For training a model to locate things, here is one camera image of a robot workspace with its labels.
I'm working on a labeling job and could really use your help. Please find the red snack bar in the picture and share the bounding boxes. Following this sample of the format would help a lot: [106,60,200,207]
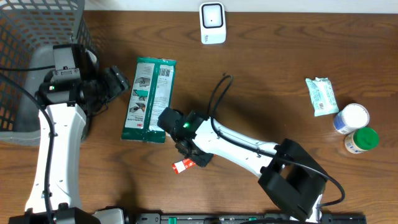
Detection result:
[172,158,196,174]

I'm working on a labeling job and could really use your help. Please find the green white 3M package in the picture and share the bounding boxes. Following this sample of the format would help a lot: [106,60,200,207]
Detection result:
[121,57,177,143]

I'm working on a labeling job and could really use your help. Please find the mint green wipes pack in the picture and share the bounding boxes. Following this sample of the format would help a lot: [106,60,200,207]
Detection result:
[305,77,340,117]

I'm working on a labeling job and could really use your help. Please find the white blue label jar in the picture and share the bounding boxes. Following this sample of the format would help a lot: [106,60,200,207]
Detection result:
[333,103,370,134]

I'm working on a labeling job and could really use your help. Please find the green lid jar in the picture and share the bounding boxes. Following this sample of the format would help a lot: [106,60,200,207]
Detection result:
[344,127,379,154]

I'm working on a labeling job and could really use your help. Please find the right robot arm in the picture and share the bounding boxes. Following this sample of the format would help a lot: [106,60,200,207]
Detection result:
[157,107,326,223]

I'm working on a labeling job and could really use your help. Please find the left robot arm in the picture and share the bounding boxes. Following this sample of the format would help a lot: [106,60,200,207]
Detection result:
[9,44,131,223]

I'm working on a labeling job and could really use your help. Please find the white barcode scanner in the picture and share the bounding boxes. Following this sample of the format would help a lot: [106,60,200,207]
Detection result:
[199,2,226,45]

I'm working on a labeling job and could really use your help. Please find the grey plastic mesh basket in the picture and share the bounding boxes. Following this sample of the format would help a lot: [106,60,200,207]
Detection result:
[1,0,95,146]

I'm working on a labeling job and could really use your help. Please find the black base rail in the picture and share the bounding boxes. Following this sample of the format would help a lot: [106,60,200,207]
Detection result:
[93,205,368,224]

